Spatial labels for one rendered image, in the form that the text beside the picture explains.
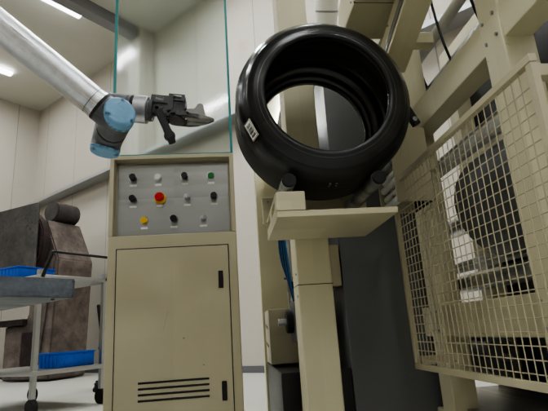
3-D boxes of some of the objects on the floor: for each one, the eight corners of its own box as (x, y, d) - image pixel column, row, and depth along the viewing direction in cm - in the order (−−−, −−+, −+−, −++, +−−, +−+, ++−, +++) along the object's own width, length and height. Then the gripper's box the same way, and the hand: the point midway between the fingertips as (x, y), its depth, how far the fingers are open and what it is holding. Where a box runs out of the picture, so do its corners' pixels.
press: (102, 375, 692) (107, 203, 762) (11, 386, 593) (27, 187, 664) (55, 374, 773) (64, 218, 843) (-31, 385, 674) (-13, 207, 745)
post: (305, 465, 164) (263, -94, 230) (342, 461, 165) (290, -93, 231) (311, 475, 152) (265, -119, 217) (351, 471, 153) (293, -118, 219)
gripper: (148, 89, 149) (215, 95, 150) (153, 103, 157) (216, 108, 159) (145, 113, 146) (212, 120, 148) (150, 125, 155) (214, 132, 156)
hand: (209, 121), depth 152 cm, fingers closed
